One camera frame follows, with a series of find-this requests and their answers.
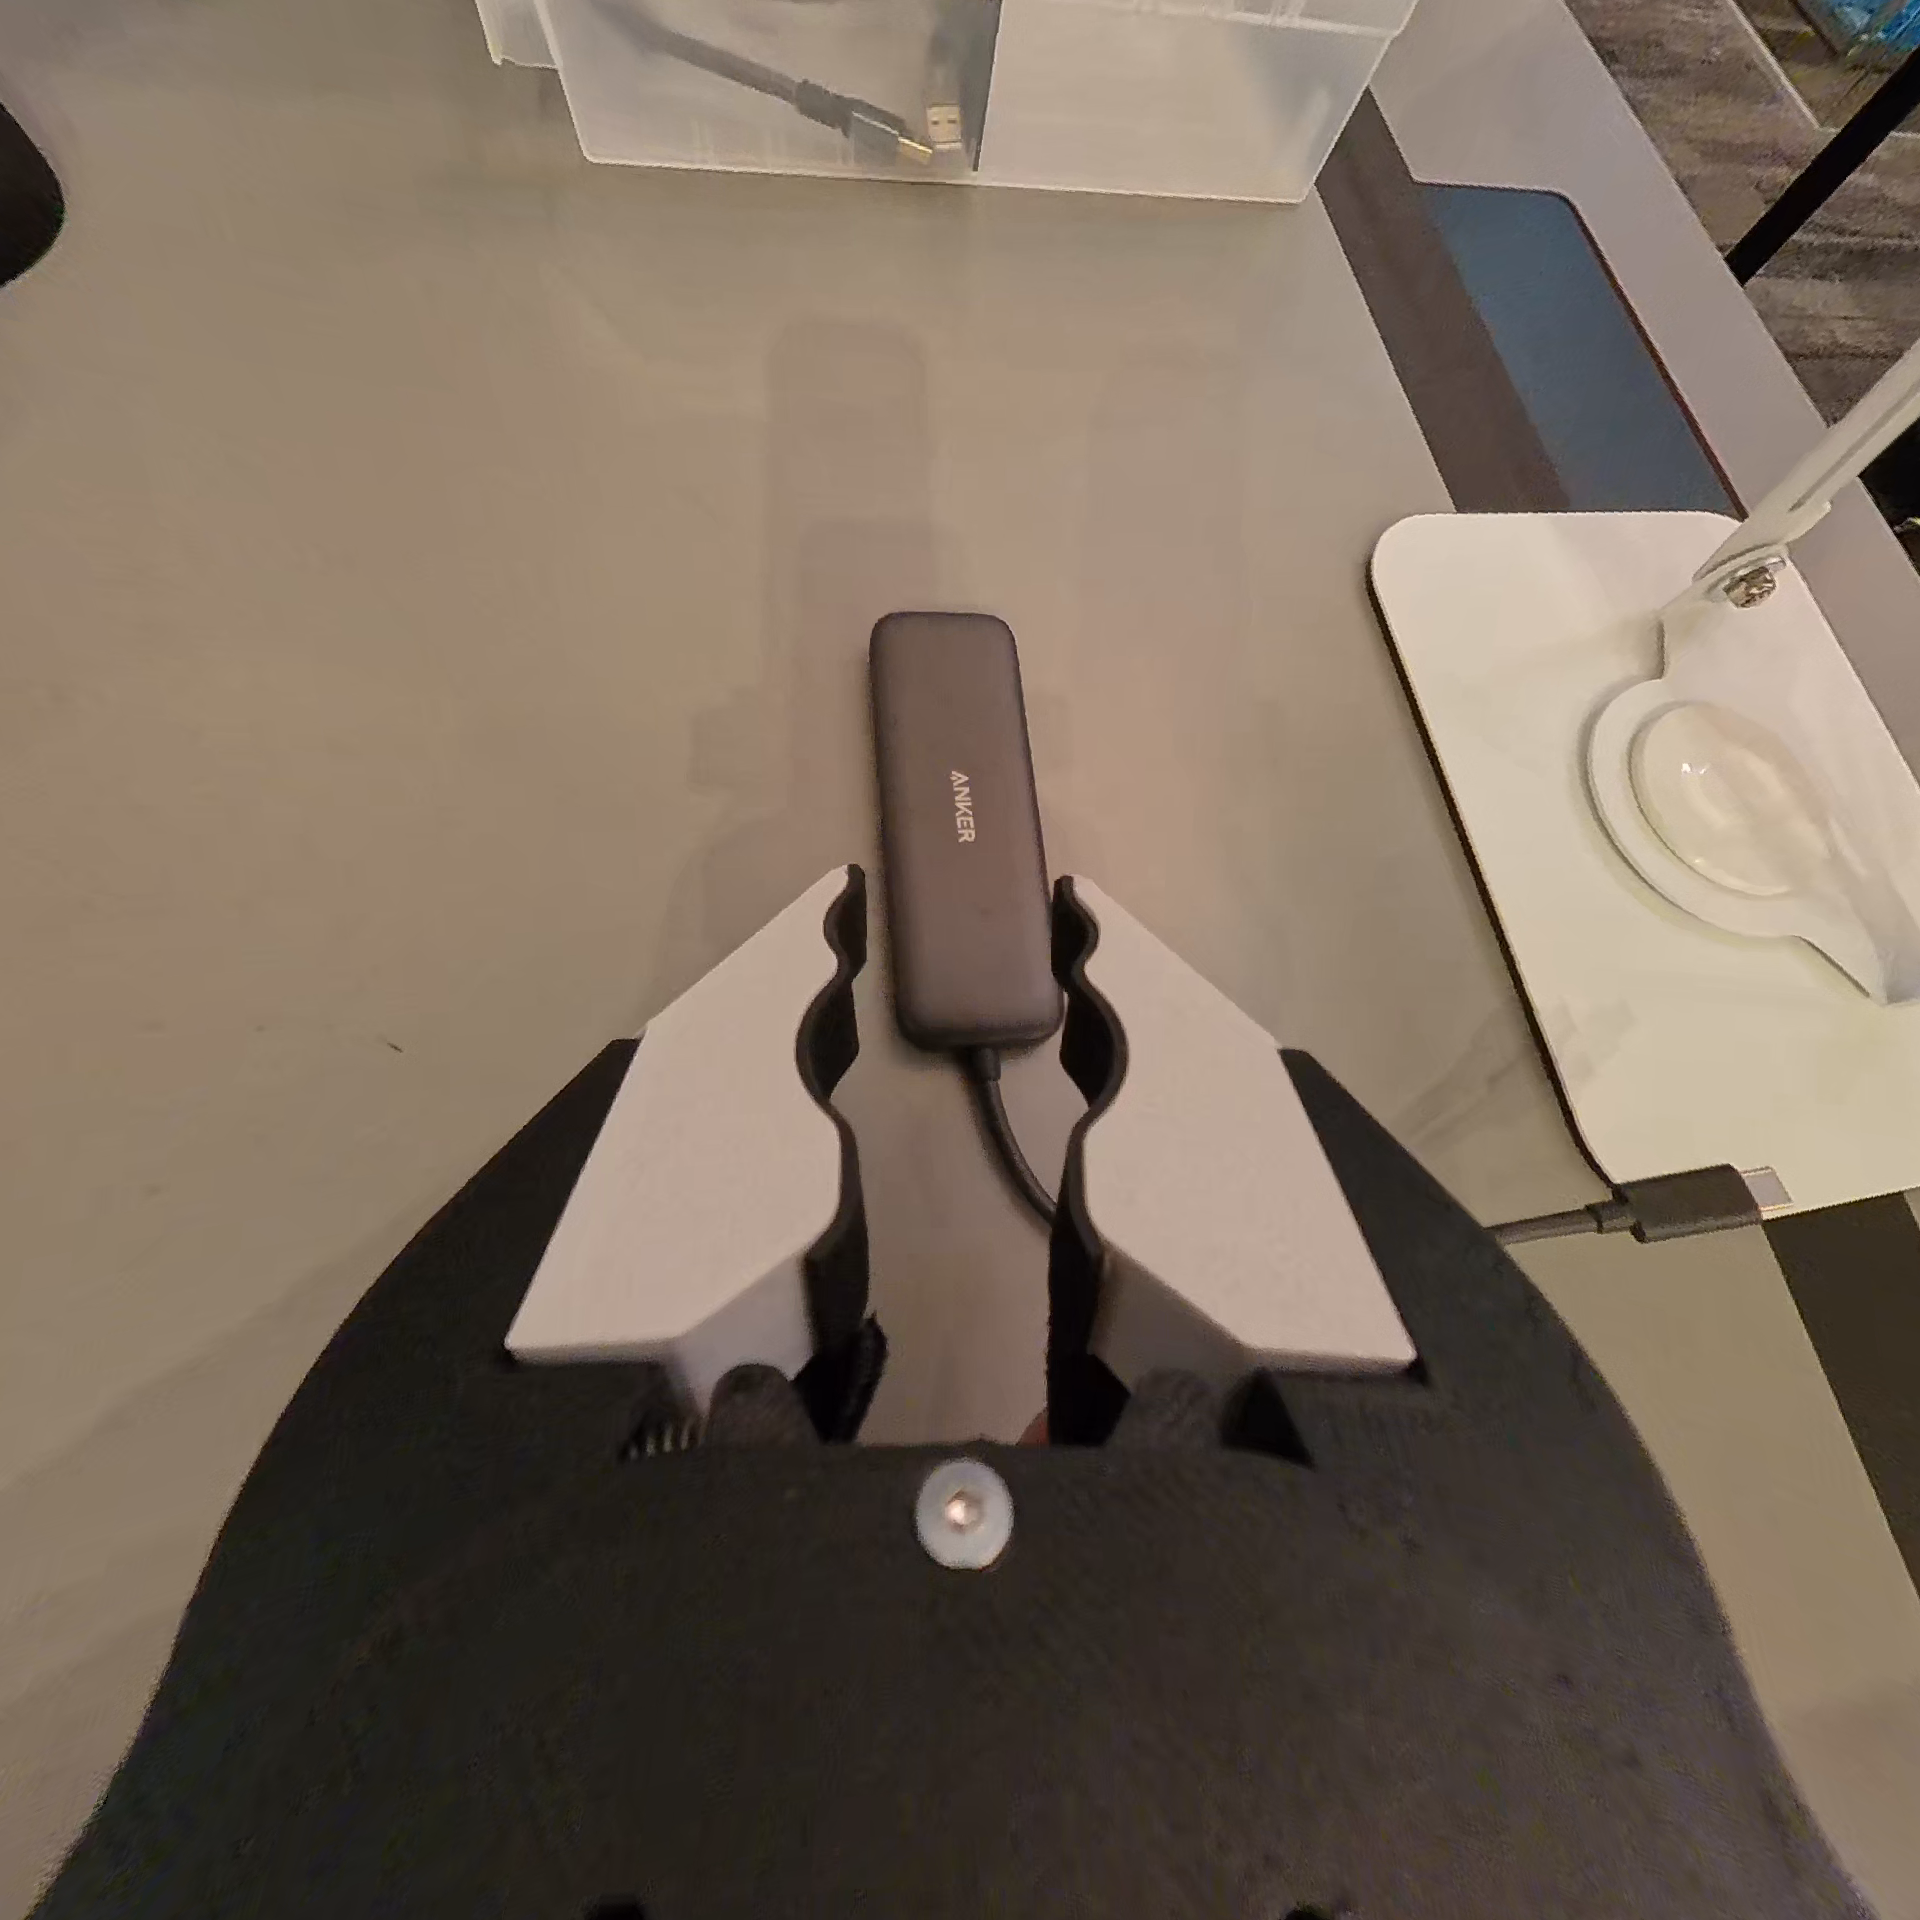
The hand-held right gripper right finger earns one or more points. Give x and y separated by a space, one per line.
1244 1201

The clear plastic organizer box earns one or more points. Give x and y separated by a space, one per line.
1170 105

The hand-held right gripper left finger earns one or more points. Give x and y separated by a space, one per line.
675 1184

